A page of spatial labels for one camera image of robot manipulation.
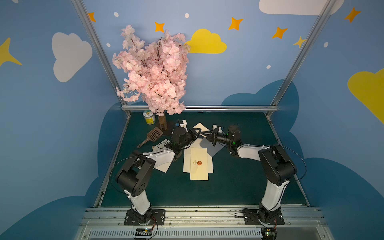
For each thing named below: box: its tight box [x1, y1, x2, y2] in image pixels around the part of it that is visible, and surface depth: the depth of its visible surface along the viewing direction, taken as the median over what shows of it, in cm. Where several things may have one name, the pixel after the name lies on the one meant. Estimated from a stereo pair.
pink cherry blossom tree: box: [112, 24, 190, 131], surface depth 69 cm
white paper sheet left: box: [151, 138, 176, 173], surface depth 64 cm
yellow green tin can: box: [143, 109, 155, 125], surface depth 113 cm
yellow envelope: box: [190, 147, 209, 181], surface depth 95 cm
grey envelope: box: [199, 137, 227, 157], surface depth 100 cm
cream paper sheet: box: [184, 138, 214, 173], surface depth 97 cm
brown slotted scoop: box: [137, 127, 164, 149], surface depth 109 cm
